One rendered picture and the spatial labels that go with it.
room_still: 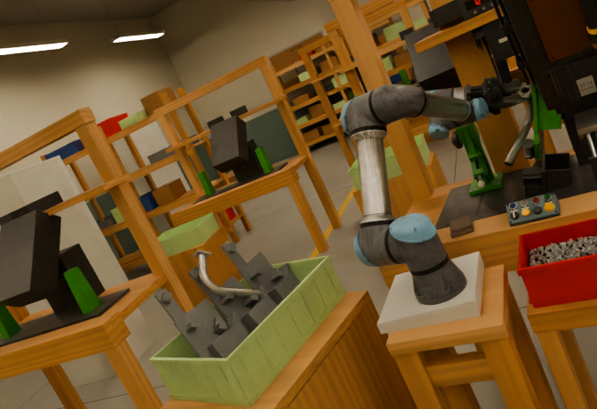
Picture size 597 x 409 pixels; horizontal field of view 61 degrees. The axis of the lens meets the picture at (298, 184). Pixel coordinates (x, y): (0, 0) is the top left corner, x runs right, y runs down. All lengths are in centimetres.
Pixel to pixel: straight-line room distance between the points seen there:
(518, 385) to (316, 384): 60
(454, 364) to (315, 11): 1117
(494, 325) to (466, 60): 119
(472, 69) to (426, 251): 101
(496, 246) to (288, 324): 73
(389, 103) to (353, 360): 90
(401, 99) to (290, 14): 1097
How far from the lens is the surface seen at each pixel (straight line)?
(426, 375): 154
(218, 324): 187
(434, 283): 148
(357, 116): 160
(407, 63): 884
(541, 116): 190
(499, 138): 230
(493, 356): 147
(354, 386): 190
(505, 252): 181
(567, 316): 151
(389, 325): 153
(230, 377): 164
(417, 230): 143
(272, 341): 172
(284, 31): 1253
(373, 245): 152
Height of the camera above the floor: 160
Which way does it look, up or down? 10 degrees down
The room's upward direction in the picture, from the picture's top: 25 degrees counter-clockwise
